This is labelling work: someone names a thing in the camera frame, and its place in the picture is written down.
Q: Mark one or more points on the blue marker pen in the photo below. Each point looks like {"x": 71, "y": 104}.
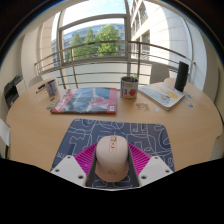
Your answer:
{"x": 40, "y": 88}

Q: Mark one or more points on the blue patterned mouse pad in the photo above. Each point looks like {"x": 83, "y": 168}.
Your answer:
{"x": 83, "y": 133}

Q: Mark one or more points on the black cylindrical speaker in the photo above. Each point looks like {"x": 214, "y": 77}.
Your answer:
{"x": 181, "y": 76}

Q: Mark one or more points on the metal balcony railing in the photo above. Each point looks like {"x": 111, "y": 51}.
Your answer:
{"x": 100, "y": 42}

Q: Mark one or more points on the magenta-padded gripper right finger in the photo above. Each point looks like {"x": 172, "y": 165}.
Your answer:
{"x": 155, "y": 169}

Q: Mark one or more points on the white chair backrest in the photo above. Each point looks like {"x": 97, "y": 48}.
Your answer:
{"x": 34, "y": 81}
{"x": 159, "y": 74}

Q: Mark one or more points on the white illustrated booklet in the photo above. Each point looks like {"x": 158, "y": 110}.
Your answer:
{"x": 161, "y": 95}

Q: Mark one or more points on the beige computer mouse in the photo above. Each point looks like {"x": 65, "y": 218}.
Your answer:
{"x": 111, "y": 160}

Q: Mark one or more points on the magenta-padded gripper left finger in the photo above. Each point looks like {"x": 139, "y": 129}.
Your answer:
{"x": 68, "y": 170}

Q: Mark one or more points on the red and blue magazine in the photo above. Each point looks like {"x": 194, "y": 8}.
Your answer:
{"x": 85, "y": 100}

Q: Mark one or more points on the red and white tin can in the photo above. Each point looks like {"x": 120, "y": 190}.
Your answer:
{"x": 129, "y": 89}

